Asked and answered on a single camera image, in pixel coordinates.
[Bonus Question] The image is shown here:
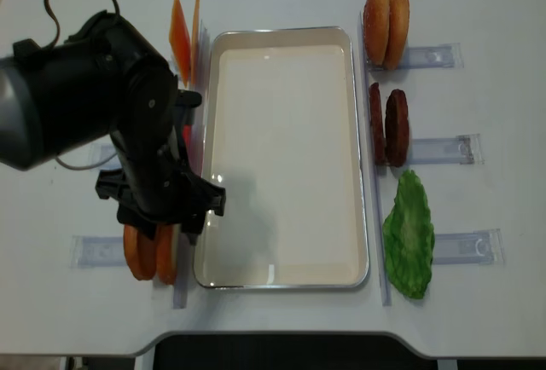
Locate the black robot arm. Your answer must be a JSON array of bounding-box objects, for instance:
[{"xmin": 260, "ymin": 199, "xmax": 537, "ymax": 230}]
[{"xmin": 1, "ymin": 11, "xmax": 226, "ymax": 238}]

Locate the clear right rail strip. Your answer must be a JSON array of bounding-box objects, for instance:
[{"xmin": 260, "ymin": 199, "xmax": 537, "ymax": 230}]
[{"xmin": 358, "ymin": 9, "xmax": 392, "ymax": 307}]

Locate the clear left rail strip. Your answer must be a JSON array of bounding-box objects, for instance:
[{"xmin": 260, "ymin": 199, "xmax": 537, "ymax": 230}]
[{"xmin": 172, "ymin": 18, "xmax": 210, "ymax": 309}]

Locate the clear rail strip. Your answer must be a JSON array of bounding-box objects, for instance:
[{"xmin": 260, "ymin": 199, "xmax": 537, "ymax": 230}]
[
  {"xmin": 172, "ymin": 18, "xmax": 210, "ymax": 309},
  {"xmin": 358, "ymin": 9, "xmax": 392, "ymax": 307}
]

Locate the white metal tray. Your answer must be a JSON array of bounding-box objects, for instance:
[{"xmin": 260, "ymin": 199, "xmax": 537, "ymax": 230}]
[{"xmin": 193, "ymin": 26, "xmax": 369, "ymax": 289}]

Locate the brown meat patty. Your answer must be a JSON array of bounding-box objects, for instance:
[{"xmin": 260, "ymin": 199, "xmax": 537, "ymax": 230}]
[
  {"xmin": 369, "ymin": 83, "xmax": 386, "ymax": 165},
  {"xmin": 385, "ymin": 89, "xmax": 410, "ymax": 167}
]

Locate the left brown meat patty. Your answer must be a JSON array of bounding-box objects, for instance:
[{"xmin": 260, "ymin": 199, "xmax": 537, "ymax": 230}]
[{"xmin": 369, "ymin": 83, "xmax": 386, "ymax": 165}]

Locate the right brown meat patty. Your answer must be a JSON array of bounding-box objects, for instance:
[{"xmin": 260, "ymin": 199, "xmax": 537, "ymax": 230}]
[{"xmin": 385, "ymin": 89, "xmax": 410, "ymax": 167}]

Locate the right red tomato slice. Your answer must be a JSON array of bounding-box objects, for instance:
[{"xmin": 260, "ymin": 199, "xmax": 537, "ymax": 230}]
[{"xmin": 182, "ymin": 124, "xmax": 192, "ymax": 162}]

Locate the clear holder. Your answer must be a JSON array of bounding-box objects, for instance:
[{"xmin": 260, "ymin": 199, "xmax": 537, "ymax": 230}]
[
  {"xmin": 396, "ymin": 43, "xmax": 464, "ymax": 70},
  {"xmin": 396, "ymin": 134, "xmax": 484, "ymax": 168},
  {"xmin": 70, "ymin": 236, "xmax": 126, "ymax": 269},
  {"xmin": 89, "ymin": 142, "xmax": 121, "ymax": 170},
  {"xmin": 433, "ymin": 228, "xmax": 505, "ymax": 265}
]

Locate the grey cable on table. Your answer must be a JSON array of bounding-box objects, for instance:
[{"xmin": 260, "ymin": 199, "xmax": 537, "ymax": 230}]
[{"xmin": 53, "ymin": 147, "xmax": 119, "ymax": 171}]

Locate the green lettuce leaf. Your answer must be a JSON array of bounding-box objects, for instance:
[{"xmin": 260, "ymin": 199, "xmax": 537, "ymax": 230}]
[{"xmin": 382, "ymin": 170, "xmax": 435, "ymax": 299}]

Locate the clear holder middle right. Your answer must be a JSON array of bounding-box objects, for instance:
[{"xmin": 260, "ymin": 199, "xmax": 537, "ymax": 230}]
[{"xmin": 396, "ymin": 134, "xmax": 484, "ymax": 168}]

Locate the orange cheese slice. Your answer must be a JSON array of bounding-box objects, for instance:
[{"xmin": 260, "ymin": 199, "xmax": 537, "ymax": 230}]
[
  {"xmin": 169, "ymin": 0, "xmax": 191, "ymax": 86},
  {"xmin": 190, "ymin": 0, "xmax": 200, "ymax": 87}
]

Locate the left top bun half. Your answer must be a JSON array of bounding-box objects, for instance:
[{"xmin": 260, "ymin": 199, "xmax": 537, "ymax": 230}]
[{"xmin": 363, "ymin": 0, "xmax": 390, "ymax": 66}]

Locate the right orange cheese slice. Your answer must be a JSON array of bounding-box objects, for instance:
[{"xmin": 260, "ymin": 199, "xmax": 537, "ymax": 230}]
[{"xmin": 190, "ymin": 0, "xmax": 200, "ymax": 87}]

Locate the clear holder lower right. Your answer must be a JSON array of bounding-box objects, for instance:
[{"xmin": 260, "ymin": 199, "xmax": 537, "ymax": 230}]
[{"xmin": 433, "ymin": 228, "xmax": 505, "ymax": 265}]

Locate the bun slice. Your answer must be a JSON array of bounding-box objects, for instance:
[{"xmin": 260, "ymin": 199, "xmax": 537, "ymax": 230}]
[
  {"xmin": 123, "ymin": 225, "xmax": 156, "ymax": 280},
  {"xmin": 156, "ymin": 225, "xmax": 178, "ymax": 285}
]

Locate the right top bun half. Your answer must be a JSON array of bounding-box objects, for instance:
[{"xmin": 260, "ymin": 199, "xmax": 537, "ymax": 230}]
[{"xmin": 383, "ymin": 0, "xmax": 410, "ymax": 70}]

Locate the bun half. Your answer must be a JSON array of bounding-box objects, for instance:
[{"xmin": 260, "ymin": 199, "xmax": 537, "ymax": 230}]
[
  {"xmin": 383, "ymin": 0, "xmax": 410, "ymax": 70},
  {"xmin": 363, "ymin": 0, "xmax": 390, "ymax": 66}
]

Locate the clear holder upper right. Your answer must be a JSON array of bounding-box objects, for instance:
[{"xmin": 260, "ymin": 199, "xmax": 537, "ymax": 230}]
[{"xmin": 396, "ymin": 43, "xmax": 464, "ymax": 70}]

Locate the clear holder lower left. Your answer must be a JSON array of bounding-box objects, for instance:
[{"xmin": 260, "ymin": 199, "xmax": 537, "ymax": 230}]
[{"xmin": 70, "ymin": 236, "xmax": 126, "ymax": 269}]

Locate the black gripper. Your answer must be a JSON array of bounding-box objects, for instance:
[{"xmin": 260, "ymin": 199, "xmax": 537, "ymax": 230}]
[{"xmin": 96, "ymin": 133, "xmax": 226, "ymax": 246}]

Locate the clear holder middle left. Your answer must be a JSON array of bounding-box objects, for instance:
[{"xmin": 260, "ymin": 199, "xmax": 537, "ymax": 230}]
[{"xmin": 89, "ymin": 142, "xmax": 121, "ymax": 170}]

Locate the left orange cheese slice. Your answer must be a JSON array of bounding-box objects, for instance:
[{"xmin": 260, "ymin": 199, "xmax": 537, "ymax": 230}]
[{"xmin": 169, "ymin": 0, "xmax": 191, "ymax": 86}]

